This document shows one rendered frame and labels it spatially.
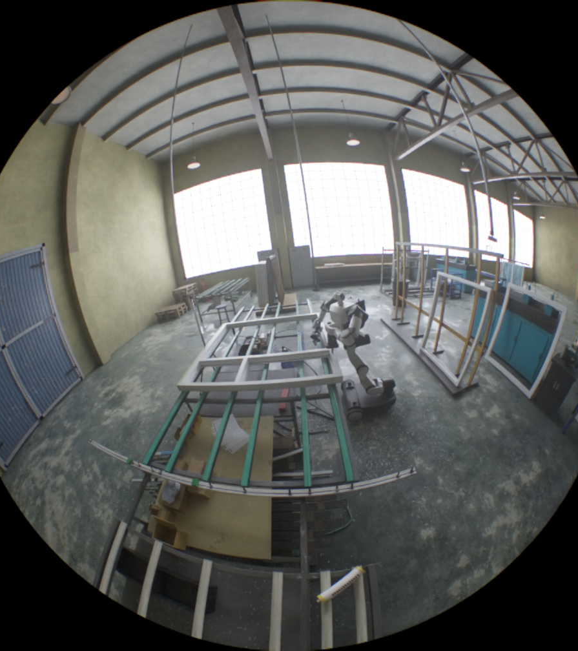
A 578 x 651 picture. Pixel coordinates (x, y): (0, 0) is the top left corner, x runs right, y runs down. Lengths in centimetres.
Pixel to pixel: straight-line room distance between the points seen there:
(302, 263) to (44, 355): 994
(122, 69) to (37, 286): 616
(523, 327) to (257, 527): 432
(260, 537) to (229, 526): 20
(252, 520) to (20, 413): 587
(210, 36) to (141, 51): 175
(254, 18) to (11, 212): 725
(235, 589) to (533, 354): 442
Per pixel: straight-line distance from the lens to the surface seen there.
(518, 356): 432
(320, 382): 156
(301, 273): 890
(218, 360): 208
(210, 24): 701
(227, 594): 140
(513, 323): 429
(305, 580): 112
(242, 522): 135
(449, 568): 223
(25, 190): 755
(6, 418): 639
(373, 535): 196
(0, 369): 624
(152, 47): 736
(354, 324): 154
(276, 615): 114
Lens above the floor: 191
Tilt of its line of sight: 23 degrees down
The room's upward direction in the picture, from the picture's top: 8 degrees counter-clockwise
